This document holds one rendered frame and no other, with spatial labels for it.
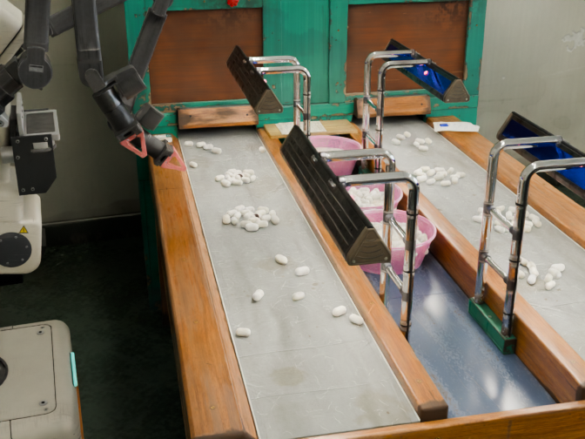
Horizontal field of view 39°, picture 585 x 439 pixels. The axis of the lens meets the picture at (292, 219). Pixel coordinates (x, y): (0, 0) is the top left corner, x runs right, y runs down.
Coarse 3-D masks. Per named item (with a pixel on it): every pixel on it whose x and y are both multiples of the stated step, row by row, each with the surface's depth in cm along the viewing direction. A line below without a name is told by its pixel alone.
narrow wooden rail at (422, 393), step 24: (264, 144) 299; (288, 168) 270; (312, 216) 233; (336, 264) 205; (360, 288) 193; (360, 312) 186; (384, 312) 182; (384, 336) 173; (408, 360) 165; (408, 384) 157; (432, 384) 157; (432, 408) 150
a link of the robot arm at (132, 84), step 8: (88, 72) 196; (96, 72) 196; (112, 72) 203; (120, 72) 200; (128, 72) 201; (136, 72) 201; (88, 80) 196; (96, 80) 197; (104, 80) 200; (112, 80) 200; (120, 80) 201; (128, 80) 201; (136, 80) 201; (96, 88) 198; (120, 88) 201; (128, 88) 201; (136, 88) 202; (144, 88) 203; (128, 96) 202
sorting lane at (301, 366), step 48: (240, 144) 301; (192, 192) 257; (240, 192) 256; (288, 192) 256; (240, 240) 223; (288, 240) 223; (240, 288) 198; (288, 288) 198; (336, 288) 198; (240, 336) 178; (288, 336) 178; (336, 336) 178; (288, 384) 161; (336, 384) 161; (384, 384) 161; (288, 432) 148; (336, 432) 148
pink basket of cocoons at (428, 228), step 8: (368, 216) 236; (376, 216) 236; (400, 216) 235; (424, 224) 230; (432, 224) 226; (424, 232) 229; (432, 232) 225; (392, 248) 212; (400, 248) 212; (416, 248) 215; (424, 248) 218; (392, 256) 214; (400, 256) 214; (416, 256) 217; (424, 256) 222; (368, 264) 218; (376, 264) 217; (392, 264) 216; (400, 264) 216; (416, 264) 220; (368, 272) 220; (376, 272) 219; (400, 272) 219
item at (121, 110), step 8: (120, 104) 203; (112, 112) 202; (120, 112) 203; (128, 112) 205; (112, 120) 204; (120, 120) 204; (128, 120) 205; (136, 120) 206; (112, 128) 209; (120, 128) 205; (128, 128) 203; (136, 128) 204; (120, 136) 203
